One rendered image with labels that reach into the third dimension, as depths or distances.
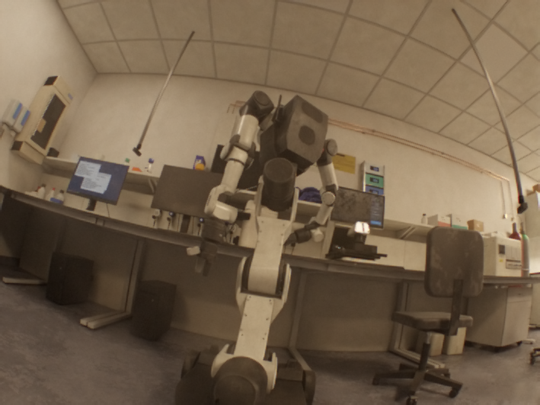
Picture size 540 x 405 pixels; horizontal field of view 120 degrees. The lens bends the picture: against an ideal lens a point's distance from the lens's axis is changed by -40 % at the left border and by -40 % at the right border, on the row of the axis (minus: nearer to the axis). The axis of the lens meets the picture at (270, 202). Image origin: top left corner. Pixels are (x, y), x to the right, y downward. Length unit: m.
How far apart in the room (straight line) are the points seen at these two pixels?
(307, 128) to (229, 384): 1.00
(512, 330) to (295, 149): 2.80
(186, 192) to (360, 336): 1.96
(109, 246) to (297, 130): 2.03
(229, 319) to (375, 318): 1.35
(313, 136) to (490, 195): 3.50
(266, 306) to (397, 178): 2.40
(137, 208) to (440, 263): 2.39
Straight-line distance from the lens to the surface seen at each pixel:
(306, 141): 1.13
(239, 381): 0.68
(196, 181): 1.89
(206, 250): 0.97
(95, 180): 2.31
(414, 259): 2.81
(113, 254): 2.56
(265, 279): 0.95
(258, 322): 0.96
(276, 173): 0.94
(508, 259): 3.02
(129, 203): 2.57
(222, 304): 2.26
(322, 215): 1.54
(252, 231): 1.46
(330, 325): 2.41
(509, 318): 3.03
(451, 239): 1.47
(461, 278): 1.50
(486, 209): 4.09
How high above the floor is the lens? 0.62
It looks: 16 degrees up
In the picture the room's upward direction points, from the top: 9 degrees clockwise
